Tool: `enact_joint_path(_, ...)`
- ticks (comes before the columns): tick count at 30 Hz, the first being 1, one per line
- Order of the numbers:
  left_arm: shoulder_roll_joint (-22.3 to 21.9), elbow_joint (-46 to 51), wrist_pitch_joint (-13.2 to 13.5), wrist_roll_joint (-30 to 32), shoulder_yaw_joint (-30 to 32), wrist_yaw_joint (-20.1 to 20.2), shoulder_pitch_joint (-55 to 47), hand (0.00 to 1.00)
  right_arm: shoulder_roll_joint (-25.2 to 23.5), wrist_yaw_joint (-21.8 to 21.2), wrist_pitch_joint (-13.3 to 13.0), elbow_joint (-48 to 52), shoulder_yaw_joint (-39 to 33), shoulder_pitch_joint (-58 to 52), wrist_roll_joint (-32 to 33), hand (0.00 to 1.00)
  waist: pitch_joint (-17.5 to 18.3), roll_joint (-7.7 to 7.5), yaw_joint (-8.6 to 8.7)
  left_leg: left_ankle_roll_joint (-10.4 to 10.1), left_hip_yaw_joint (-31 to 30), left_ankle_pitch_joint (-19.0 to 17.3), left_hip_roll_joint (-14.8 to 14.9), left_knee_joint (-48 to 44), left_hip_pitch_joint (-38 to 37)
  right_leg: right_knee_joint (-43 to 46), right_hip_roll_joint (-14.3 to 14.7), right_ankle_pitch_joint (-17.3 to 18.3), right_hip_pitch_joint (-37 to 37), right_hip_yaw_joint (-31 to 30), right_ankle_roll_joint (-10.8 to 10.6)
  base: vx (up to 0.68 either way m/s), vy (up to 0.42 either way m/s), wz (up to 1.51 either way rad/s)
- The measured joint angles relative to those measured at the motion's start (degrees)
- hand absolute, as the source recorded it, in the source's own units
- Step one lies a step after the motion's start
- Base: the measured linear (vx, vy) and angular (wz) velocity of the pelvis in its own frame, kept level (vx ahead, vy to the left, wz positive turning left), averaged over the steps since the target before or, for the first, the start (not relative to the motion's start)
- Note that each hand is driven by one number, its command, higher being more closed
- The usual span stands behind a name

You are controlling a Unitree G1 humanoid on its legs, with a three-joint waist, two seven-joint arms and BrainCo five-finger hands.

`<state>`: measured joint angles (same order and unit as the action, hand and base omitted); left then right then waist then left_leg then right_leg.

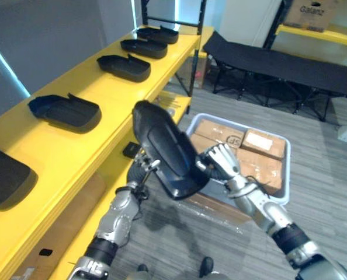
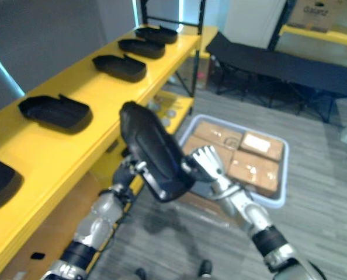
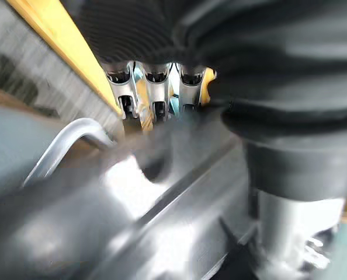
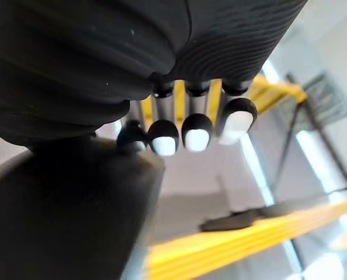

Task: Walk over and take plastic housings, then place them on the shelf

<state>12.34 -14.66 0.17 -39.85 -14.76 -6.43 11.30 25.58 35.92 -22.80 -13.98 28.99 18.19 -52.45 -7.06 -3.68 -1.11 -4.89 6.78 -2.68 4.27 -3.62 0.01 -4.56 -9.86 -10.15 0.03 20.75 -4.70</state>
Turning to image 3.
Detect silver bent metal tube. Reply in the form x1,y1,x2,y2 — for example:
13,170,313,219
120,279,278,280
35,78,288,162
23,117,117,187

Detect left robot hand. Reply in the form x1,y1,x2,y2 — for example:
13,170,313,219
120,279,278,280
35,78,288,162
61,0,347,280

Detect yellow shelf beam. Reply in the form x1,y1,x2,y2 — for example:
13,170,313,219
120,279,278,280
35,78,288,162
6,0,123,118

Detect yellow shelf post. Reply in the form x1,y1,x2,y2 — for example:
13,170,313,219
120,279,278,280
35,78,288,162
202,67,218,104

